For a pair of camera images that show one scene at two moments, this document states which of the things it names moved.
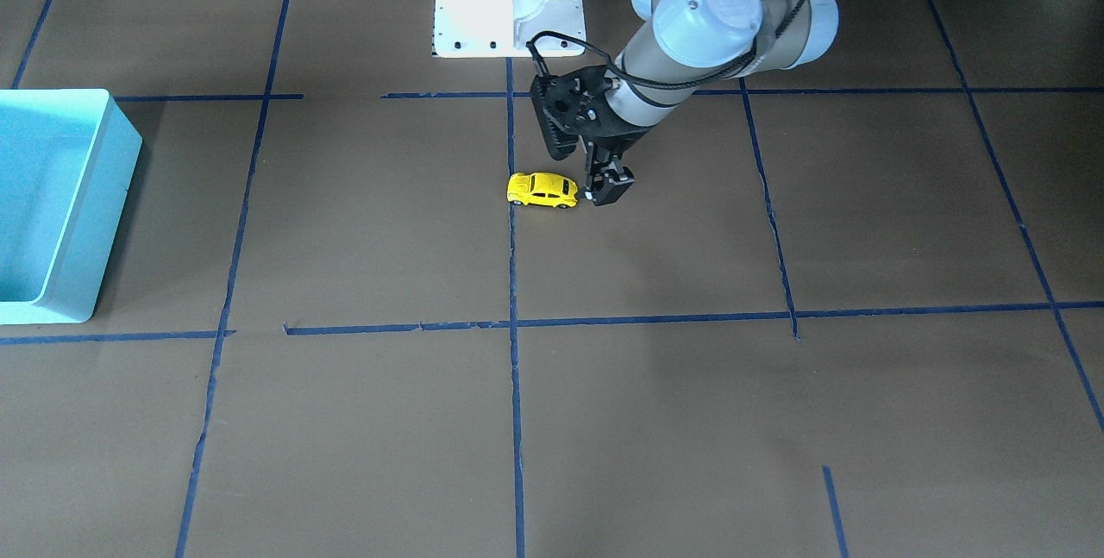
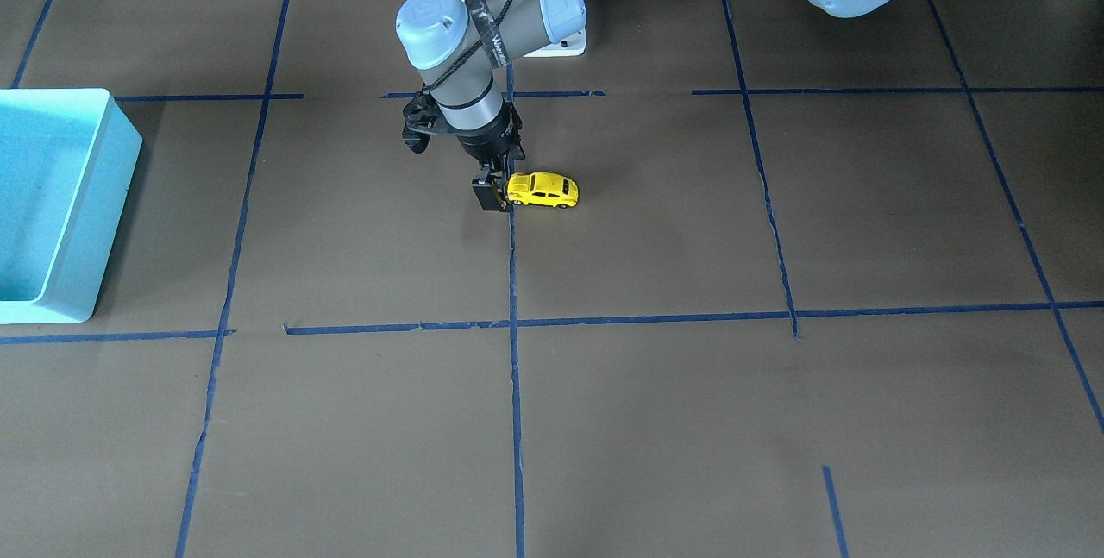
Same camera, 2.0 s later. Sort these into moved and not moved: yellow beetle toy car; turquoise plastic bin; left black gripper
Moved: left black gripper
Not moved: turquoise plastic bin; yellow beetle toy car
